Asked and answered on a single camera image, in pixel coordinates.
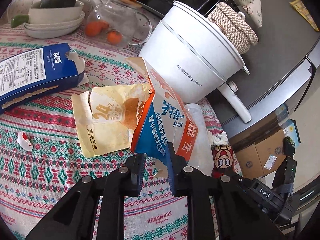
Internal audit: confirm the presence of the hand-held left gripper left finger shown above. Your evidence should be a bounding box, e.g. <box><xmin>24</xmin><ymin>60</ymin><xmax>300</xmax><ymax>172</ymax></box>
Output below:
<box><xmin>25</xmin><ymin>153</ymin><xmax>147</xmax><ymax>240</ymax></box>

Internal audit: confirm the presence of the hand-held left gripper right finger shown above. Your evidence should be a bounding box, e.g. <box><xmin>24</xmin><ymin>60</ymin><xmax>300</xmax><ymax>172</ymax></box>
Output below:
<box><xmin>167</xmin><ymin>142</ymin><xmax>285</xmax><ymax>240</ymax></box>

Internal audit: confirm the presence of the blue orange milk carton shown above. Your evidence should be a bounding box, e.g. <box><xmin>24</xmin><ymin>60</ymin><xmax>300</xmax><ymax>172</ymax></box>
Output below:
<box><xmin>125</xmin><ymin>56</ymin><xmax>199</xmax><ymax>178</ymax></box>

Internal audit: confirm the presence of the brown cardboard box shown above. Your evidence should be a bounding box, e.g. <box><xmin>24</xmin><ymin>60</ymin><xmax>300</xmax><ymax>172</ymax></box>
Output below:
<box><xmin>234</xmin><ymin>127</ymin><xmax>288</xmax><ymax>180</ymax></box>

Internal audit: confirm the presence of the cream snack wrapper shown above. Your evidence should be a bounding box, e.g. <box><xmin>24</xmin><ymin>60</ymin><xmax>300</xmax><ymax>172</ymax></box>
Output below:
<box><xmin>71</xmin><ymin>84</ymin><xmax>153</xmax><ymax>157</ymax></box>

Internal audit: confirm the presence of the red cartoon snack packet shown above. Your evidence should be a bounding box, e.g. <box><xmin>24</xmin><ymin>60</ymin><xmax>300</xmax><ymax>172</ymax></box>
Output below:
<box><xmin>211</xmin><ymin>144</ymin><xmax>236</xmax><ymax>178</ymax></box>

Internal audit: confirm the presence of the crumpled white tissue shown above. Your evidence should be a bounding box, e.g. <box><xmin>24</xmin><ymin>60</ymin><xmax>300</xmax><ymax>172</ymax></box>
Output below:
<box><xmin>212</xmin><ymin>132</ymin><xmax>228</xmax><ymax>146</ymax></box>

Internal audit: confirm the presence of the light blue box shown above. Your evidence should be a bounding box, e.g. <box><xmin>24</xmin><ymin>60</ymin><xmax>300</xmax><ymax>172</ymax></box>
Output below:
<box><xmin>283</xmin><ymin>119</ymin><xmax>301</xmax><ymax>143</ymax></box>

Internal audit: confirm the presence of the patterned striped tablecloth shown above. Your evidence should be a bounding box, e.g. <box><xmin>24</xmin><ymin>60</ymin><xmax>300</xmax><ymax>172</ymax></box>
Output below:
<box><xmin>0</xmin><ymin>22</ymin><xmax>242</xmax><ymax>240</ymax></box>

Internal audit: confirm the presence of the white red paper scrap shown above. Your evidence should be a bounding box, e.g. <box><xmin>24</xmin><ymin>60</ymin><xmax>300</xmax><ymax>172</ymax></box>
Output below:
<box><xmin>17</xmin><ymin>131</ymin><xmax>34</xmax><ymax>151</ymax></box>

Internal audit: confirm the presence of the white electric cooking pot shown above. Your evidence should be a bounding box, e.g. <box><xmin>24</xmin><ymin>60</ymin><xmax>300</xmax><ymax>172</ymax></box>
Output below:
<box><xmin>139</xmin><ymin>0</ymin><xmax>252</xmax><ymax>123</ymax></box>

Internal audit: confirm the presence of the grey refrigerator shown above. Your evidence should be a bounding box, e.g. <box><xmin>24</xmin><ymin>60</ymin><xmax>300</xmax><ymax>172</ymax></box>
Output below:
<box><xmin>207</xmin><ymin>0</ymin><xmax>320</xmax><ymax>207</ymax></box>

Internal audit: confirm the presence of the small orange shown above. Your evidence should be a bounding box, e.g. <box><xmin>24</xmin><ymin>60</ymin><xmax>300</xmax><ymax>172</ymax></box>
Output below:
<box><xmin>107</xmin><ymin>29</ymin><xmax>123</xmax><ymax>43</ymax></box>
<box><xmin>85</xmin><ymin>21</ymin><xmax>109</xmax><ymax>37</ymax></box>

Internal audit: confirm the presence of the blue cardboard box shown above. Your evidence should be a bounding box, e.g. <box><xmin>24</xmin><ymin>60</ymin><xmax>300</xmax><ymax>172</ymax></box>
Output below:
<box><xmin>0</xmin><ymin>42</ymin><xmax>89</xmax><ymax>109</ymax></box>

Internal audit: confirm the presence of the glass jar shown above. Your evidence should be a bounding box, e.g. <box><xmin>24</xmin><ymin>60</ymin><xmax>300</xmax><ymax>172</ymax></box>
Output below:
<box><xmin>85</xmin><ymin>0</ymin><xmax>153</xmax><ymax>47</ymax></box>

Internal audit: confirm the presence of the woven lidded basket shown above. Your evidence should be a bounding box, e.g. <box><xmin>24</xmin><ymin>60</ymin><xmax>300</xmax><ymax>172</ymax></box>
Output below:
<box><xmin>207</xmin><ymin>2</ymin><xmax>259</xmax><ymax>55</ymax></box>

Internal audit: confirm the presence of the white shallow bowl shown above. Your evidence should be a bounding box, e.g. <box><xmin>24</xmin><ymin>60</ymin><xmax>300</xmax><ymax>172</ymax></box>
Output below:
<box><xmin>24</xmin><ymin>17</ymin><xmax>80</xmax><ymax>39</ymax></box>
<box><xmin>24</xmin><ymin>11</ymin><xmax>86</xmax><ymax>32</ymax></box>

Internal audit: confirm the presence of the white deep bowl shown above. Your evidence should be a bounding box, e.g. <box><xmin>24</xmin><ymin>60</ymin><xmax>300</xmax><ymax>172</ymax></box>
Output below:
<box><xmin>28</xmin><ymin>0</ymin><xmax>85</xmax><ymax>26</ymax></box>

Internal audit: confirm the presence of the yellow paper slip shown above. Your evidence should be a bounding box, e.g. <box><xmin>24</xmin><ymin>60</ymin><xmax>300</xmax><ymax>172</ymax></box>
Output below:
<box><xmin>289</xmin><ymin>0</ymin><xmax>319</xmax><ymax>32</ymax></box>

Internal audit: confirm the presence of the small green pepper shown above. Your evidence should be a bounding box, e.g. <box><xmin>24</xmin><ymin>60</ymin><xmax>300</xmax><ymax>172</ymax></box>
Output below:
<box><xmin>10</xmin><ymin>14</ymin><xmax>30</xmax><ymax>28</ymax></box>

